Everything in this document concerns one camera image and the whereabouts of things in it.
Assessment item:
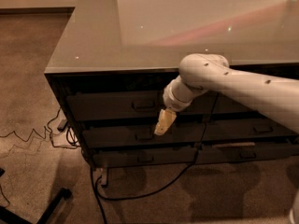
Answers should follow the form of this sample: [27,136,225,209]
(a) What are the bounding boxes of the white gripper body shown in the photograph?
[163,76,206,112]

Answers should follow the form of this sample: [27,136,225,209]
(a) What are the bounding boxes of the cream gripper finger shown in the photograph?
[154,108,177,135]

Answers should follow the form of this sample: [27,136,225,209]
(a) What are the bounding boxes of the grey drawer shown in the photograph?
[203,119,296,141]
[195,140,299,164]
[93,146,197,168]
[212,94,251,114]
[82,122,205,148]
[65,89,219,122]

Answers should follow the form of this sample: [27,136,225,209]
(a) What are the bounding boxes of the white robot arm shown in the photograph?
[154,53,299,135]

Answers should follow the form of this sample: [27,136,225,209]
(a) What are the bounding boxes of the grey cabinet with glossy top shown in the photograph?
[45,0,299,169]

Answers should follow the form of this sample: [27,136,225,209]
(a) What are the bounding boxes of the black stand legs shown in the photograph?
[0,168,76,224]

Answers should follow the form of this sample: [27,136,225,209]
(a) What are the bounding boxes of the thick black floor cable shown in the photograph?
[89,154,198,224]

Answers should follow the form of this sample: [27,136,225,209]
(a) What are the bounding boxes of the thin black tangled cable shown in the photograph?
[0,107,80,208]

